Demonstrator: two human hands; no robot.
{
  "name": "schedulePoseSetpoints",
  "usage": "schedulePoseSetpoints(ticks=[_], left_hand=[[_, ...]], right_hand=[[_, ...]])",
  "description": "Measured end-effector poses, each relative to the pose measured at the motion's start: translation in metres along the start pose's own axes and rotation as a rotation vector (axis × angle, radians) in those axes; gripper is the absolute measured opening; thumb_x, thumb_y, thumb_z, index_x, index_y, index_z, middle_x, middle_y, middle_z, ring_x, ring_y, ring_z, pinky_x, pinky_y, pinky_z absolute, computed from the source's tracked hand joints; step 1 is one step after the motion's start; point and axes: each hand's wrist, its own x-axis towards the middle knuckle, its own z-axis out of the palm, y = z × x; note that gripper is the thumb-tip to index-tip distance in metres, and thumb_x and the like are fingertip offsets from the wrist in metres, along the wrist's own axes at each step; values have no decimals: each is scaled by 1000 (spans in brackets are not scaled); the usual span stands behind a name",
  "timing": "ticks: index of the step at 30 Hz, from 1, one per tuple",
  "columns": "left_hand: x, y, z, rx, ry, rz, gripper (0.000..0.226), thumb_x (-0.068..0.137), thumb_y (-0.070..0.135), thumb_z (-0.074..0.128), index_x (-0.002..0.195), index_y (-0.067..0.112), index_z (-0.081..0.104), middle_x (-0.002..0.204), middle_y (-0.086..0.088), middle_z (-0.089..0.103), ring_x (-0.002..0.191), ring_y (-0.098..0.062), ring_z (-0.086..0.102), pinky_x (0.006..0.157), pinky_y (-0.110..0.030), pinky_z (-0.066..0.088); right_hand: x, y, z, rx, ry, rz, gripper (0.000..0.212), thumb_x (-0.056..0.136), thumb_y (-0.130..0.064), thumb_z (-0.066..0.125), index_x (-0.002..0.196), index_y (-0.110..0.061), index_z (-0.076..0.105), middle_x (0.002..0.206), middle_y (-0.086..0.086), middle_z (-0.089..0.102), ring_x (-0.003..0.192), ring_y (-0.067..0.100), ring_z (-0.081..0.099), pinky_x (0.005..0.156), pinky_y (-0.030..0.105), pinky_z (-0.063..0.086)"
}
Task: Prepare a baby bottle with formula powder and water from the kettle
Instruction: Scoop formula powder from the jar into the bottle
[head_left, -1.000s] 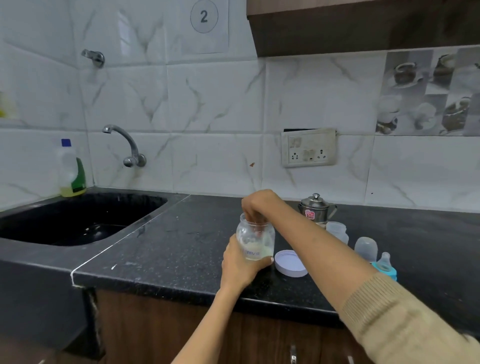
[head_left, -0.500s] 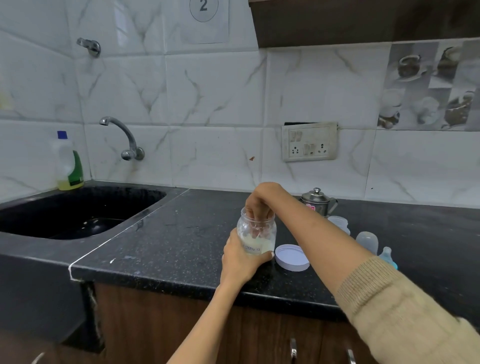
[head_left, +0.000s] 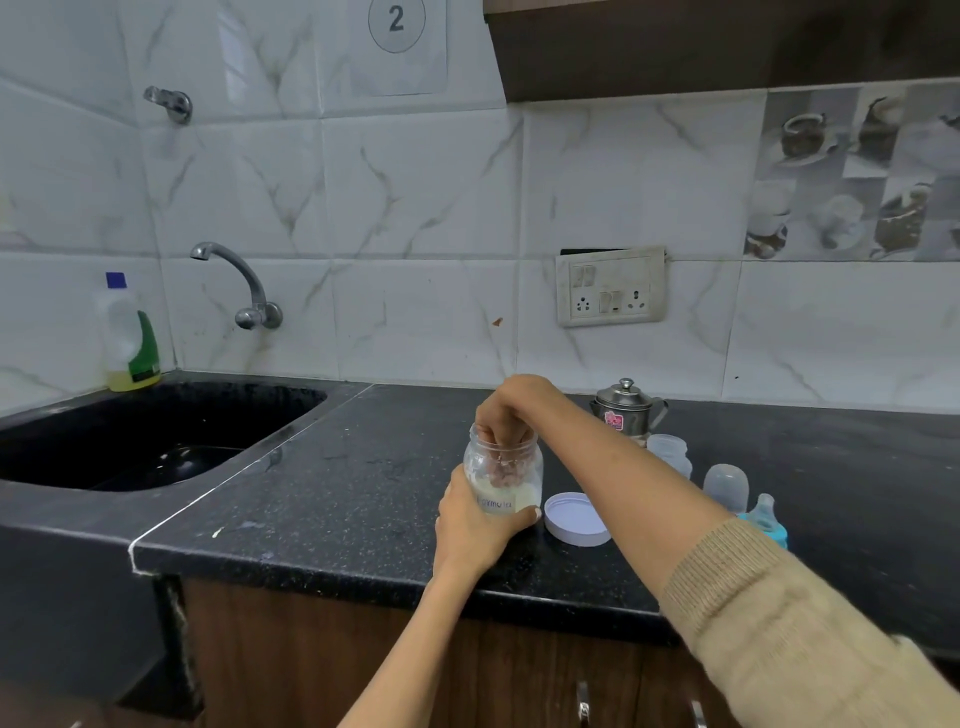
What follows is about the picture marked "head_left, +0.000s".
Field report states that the person's right hand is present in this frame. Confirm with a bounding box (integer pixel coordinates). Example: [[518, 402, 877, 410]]
[[474, 373, 576, 481]]

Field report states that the person's left hand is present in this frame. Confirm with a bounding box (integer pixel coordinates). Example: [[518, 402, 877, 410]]
[[432, 463, 543, 583]]

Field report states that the clear formula powder jar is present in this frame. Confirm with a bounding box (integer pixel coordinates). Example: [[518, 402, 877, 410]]
[[462, 423, 544, 519]]

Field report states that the small steel kettle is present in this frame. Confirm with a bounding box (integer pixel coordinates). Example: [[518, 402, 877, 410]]
[[589, 377, 670, 444]]

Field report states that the lavender plastic jar lid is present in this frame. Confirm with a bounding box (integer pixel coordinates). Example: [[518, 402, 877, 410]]
[[543, 491, 613, 548]]

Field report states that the clear printed baby bottle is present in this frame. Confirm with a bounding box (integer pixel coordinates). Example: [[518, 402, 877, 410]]
[[646, 433, 694, 481]]

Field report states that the clear dome bottle cap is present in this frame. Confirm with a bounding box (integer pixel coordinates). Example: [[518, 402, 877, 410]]
[[702, 463, 751, 516]]

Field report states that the blue bottle ring with nipple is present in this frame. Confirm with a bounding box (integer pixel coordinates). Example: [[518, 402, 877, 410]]
[[738, 493, 790, 550]]

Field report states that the person's left forearm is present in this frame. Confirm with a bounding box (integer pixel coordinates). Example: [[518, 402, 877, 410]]
[[337, 566, 496, 728]]

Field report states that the dish soap bottle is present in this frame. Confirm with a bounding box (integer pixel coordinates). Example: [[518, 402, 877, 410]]
[[93, 271, 163, 394]]

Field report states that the brown wooden base cabinet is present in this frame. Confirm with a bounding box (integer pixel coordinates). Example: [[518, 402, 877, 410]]
[[153, 575, 744, 728]]

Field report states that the black kitchen sink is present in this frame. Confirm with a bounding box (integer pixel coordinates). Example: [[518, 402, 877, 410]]
[[0, 380, 329, 494]]

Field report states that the beige knit sleeve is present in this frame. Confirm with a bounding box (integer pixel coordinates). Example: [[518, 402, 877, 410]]
[[658, 517, 960, 728]]

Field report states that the white switch socket board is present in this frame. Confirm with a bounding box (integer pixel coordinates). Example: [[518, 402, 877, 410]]
[[555, 245, 668, 329]]

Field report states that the chrome curved wall faucet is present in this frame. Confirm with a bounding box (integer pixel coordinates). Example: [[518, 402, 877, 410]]
[[189, 241, 284, 332]]

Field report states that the dark wooden wall cabinet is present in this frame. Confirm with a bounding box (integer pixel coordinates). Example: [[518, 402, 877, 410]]
[[483, 0, 960, 105]]

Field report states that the chrome wall valve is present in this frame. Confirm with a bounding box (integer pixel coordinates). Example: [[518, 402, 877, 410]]
[[143, 85, 194, 126]]

